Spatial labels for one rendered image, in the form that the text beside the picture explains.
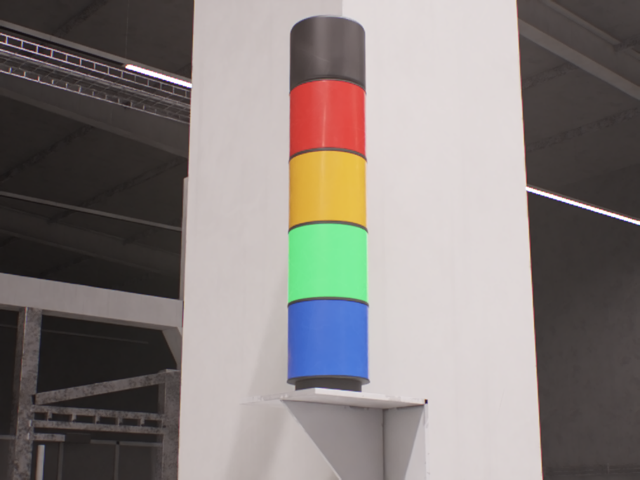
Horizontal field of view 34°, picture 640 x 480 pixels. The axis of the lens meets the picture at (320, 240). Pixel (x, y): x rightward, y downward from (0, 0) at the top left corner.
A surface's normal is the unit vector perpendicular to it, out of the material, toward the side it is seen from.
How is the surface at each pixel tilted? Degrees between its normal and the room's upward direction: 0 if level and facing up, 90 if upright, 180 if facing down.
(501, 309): 90
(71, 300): 90
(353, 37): 90
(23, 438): 90
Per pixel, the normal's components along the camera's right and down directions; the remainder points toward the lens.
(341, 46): 0.36, -0.24
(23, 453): 0.64, -0.20
